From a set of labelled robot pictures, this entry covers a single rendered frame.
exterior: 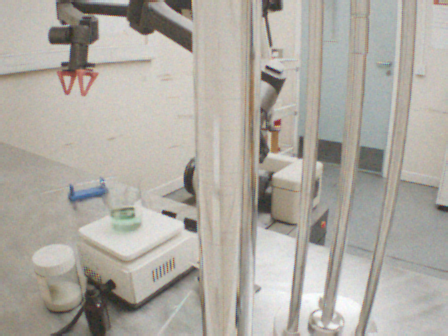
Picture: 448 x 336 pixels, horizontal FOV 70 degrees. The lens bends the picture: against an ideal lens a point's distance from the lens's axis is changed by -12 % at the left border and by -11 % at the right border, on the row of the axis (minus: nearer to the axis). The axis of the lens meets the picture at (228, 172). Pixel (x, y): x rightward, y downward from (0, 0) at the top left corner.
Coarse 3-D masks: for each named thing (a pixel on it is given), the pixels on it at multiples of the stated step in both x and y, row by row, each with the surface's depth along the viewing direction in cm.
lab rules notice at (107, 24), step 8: (96, 0) 193; (104, 0) 197; (112, 0) 202; (120, 0) 207; (96, 16) 196; (104, 16) 200; (112, 16) 205; (104, 24) 202; (112, 24) 207; (120, 24) 212; (104, 32) 203; (112, 32) 208; (120, 32) 213
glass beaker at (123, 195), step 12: (108, 180) 51; (120, 180) 52; (132, 180) 52; (108, 192) 48; (120, 192) 48; (132, 192) 48; (108, 204) 49; (120, 204) 48; (132, 204) 49; (120, 216) 49; (132, 216) 49; (120, 228) 49; (132, 228) 50
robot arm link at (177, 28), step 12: (156, 0) 76; (144, 12) 76; (156, 12) 74; (168, 12) 75; (132, 24) 81; (144, 24) 78; (156, 24) 75; (168, 24) 74; (180, 24) 72; (168, 36) 75; (180, 36) 73; (192, 36) 71; (264, 60) 68
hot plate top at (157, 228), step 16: (144, 208) 58; (96, 224) 52; (144, 224) 53; (160, 224) 53; (176, 224) 53; (96, 240) 48; (112, 240) 48; (128, 240) 48; (144, 240) 48; (160, 240) 49; (128, 256) 45
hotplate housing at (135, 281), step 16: (80, 240) 51; (176, 240) 52; (192, 240) 54; (80, 256) 51; (96, 256) 48; (112, 256) 47; (144, 256) 48; (160, 256) 49; (176, 256) 52; (192, 256) 55; (96, 272) 50; (112, 272) 47; (128, 272) 45; (144, 272) 47; (160, 272) 49; (176, 272) 53; (112, 288) 47; (128, 288) 46; (144, 288) 47; (160, 288) 51
